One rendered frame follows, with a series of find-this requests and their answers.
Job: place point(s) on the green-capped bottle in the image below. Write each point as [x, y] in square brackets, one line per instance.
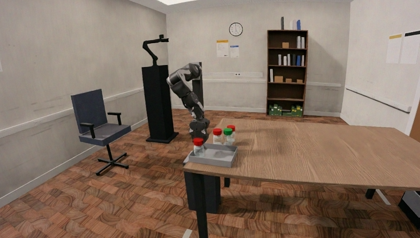
[227, 136]

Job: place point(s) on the white bottle with red cap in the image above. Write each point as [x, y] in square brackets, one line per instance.
[217, 138]
[233, 131]
[198, 148]

